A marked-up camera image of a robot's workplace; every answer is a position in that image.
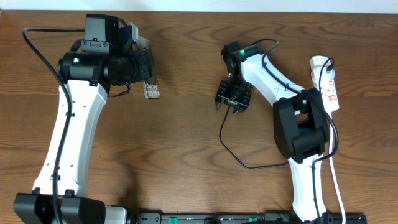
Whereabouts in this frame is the Galaxy S25 Ultra smartphone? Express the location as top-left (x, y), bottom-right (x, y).
top-left (138, 36), bottom-right (161, 100)

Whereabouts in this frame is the black USB charging cable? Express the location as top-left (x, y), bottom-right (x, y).
top-left (218, 57), bottom-right (335, 170)

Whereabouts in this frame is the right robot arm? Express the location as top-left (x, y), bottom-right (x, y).
top-left (215, 42), bottom-right (330, 223)

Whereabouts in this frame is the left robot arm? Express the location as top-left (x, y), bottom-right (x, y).
top-left (14, 14), bottom-right (152, 223)

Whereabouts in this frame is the white USB charger plug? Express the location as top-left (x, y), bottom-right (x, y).
top-left (310, 55), bottom-right (335, 83)

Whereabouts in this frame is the white power strip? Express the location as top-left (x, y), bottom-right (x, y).
top-left (313, 78), bottom-right (340, 113)

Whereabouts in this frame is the black right camera cable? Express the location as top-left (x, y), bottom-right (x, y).
top-left (248, 38), bottom-right (340, 224)

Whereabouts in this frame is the black camera cable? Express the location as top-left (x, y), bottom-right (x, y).
top-left (248, 38), bottom-right (340, 224)
top-left (22, 27), bottom-right (88, 224)

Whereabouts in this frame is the white power strip cord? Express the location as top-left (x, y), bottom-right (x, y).
top-left (327, 112), bottom-right (346, 224)

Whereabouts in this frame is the black left camera cable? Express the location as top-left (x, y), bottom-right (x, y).
top-left (22, 27), bottom-right (88, 224)

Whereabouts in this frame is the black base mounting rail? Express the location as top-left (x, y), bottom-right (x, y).
top-left (130, 212), bottom-right (368, 224)

